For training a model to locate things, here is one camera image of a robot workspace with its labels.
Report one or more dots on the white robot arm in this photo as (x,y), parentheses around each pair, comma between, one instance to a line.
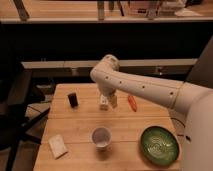
(195,101)

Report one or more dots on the green ceramic plate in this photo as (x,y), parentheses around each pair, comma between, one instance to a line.
(159,146)

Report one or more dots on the orange carrot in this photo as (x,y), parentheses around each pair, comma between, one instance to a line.
(132,103)

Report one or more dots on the white paper cup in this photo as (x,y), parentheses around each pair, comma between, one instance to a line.
(101,137)

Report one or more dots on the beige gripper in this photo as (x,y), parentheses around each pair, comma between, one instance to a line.
(113,100)

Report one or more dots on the white sponge pad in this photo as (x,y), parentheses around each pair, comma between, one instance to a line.
(57,146)

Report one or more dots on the dark chair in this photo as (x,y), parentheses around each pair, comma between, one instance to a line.
(14,124)

